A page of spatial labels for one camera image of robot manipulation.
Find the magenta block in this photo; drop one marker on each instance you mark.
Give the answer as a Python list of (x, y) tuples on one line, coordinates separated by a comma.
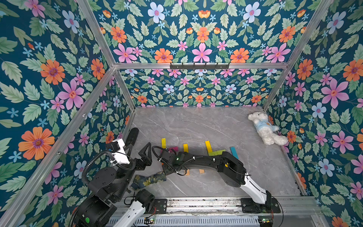
[(176, 149)]

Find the left aluminium frame bar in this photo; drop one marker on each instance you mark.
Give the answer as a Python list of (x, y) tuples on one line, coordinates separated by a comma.
[(33, 184)]

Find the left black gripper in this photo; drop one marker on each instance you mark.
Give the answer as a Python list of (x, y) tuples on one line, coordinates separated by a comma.
[(140, 165)]

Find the teal blue block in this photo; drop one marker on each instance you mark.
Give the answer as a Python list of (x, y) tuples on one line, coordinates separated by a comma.
[(234, 152)]

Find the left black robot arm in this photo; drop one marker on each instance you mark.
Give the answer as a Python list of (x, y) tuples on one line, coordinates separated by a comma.
[(109, 184)]

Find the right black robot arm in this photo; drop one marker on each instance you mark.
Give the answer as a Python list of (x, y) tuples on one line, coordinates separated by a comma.
[(231, 170)]

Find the aluminium frame post back left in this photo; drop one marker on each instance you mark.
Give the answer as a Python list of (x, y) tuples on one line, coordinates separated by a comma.
[(101, 41)]

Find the long yellow block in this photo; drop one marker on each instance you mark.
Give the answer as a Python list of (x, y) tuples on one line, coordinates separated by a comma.
[(185, 148)]

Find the metal base rail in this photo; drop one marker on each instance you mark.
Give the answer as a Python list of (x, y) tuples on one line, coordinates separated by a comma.
[(289, 205)]

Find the aluminium frame post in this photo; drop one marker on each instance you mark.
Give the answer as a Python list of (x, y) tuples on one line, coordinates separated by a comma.
[(317, 17), (101, 41)]

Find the floral patterned pouch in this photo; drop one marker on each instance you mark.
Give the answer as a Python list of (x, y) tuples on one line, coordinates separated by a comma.
[(139, 182)]

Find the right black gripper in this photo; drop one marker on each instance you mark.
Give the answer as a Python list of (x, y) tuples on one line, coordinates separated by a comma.
[(169, 158)]

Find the white teddy bear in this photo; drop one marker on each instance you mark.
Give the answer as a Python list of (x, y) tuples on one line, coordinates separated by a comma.
[(266, 130)]

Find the aluminium frame post back right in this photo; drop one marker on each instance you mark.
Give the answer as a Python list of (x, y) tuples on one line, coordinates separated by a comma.
[(317, 17)]

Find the black oval case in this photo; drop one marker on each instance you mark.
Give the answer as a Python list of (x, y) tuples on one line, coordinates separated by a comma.
[(132, 137)]

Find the lime green square block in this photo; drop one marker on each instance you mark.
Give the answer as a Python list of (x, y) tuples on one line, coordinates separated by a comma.
[(214, 153)]

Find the small lime green block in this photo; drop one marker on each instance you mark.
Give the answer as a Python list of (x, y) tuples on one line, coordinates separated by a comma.
[(220, 151)]

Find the black hook rail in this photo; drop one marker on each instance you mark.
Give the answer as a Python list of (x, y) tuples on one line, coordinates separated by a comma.
[(199, 66)]

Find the horizontal aluminium frame bar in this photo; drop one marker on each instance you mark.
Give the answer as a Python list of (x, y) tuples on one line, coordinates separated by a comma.
[(146, 66)]

